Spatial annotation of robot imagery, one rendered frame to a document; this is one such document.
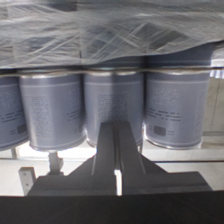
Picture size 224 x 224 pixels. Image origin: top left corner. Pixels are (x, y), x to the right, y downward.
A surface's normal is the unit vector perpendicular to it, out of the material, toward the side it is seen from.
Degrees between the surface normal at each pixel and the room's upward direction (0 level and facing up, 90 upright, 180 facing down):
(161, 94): 89
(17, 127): 91
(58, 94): 91
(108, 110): 90
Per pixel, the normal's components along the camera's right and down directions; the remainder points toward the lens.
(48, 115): 0.19, 0.27
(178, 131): -0.22, 0.28
